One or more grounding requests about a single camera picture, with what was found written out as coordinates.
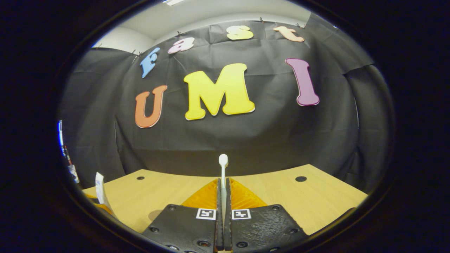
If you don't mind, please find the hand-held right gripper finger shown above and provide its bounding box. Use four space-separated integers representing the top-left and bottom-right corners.
142 178 224 253
224 177 309 253

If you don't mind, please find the white toothpaste tube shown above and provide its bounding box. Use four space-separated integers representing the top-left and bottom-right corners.
95 172 114 215

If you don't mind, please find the round brown coaster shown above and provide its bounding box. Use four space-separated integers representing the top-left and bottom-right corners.
148 209 166 222

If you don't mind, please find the white toothbrush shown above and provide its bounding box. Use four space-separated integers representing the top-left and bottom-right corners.
218 154 229 225

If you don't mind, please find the wooden desktop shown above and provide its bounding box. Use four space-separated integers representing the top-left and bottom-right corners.
82 163 369 253

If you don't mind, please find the black backdrop cloth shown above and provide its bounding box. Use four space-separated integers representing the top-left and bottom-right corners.
58 14 396 194

